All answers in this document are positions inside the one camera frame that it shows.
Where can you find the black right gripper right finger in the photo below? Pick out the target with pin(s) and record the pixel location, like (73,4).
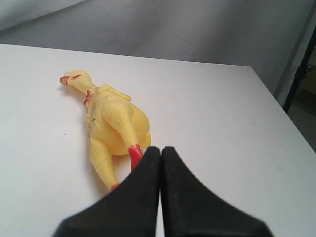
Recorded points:
(190,209)

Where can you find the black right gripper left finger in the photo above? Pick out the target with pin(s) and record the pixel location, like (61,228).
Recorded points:
(130,210)

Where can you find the yellow rubber chicken toy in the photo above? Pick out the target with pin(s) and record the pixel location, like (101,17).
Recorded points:
(115,126)

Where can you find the grey backdrop cloth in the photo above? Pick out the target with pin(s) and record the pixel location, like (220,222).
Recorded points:
(256,33)

